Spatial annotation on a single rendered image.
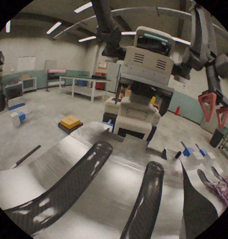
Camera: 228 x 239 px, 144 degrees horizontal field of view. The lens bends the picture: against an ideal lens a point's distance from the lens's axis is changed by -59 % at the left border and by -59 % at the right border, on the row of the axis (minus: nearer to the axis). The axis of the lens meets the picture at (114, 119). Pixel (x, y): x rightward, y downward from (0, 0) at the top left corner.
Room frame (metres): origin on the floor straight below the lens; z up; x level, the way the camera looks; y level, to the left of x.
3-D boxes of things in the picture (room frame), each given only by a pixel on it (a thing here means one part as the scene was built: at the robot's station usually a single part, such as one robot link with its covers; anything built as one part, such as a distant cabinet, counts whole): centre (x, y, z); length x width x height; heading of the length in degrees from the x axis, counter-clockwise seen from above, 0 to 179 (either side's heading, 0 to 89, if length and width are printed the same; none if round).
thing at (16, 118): (0.23, 0.45, 0.83); 0.13 x 0.05 x 0.05; 170
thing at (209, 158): (0.18, -0.40, 0.86); 0.13 x 0.05 x 0.05; 178
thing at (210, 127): (3.12, -5.36, 0.98); 1.00 x 0.47 x 1.95; 64
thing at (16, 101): (1.39, 3.06, 0.28); 0.61 x 0.41 x 0.15; 154
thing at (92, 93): (3.93, 1.78, 0.51); 2.40 x 1.13 x 1.02; 68
